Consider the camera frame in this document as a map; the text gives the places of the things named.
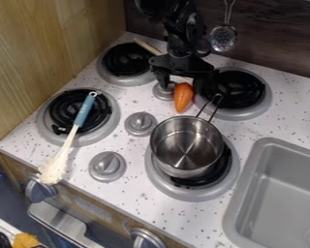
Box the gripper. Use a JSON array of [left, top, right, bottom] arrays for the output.
[[146, 52, 216, 95]]

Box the silver pot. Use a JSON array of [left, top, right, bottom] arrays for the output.
[[148, 93, 227, 180]]

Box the orange toy carrot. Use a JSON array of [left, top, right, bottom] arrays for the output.
[[172, 81, 196, 114]]

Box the wooden stick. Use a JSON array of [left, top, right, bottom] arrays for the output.
[[131, 37, 165, 56]]

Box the toy stove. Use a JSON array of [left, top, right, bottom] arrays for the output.
[[34, 42, 274, 203]]

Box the silver slotted spoon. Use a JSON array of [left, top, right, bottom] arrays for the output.
[[207, 0, 239, 53]]

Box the toy sink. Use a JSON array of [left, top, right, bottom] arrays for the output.
[[221, 137, 310, 248]]

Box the yellow cloth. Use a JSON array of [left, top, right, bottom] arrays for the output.
[[11, 232, 42, 248]]

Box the blue handled dish brush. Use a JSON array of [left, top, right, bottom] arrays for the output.
[[36, 90, 103, 186]]

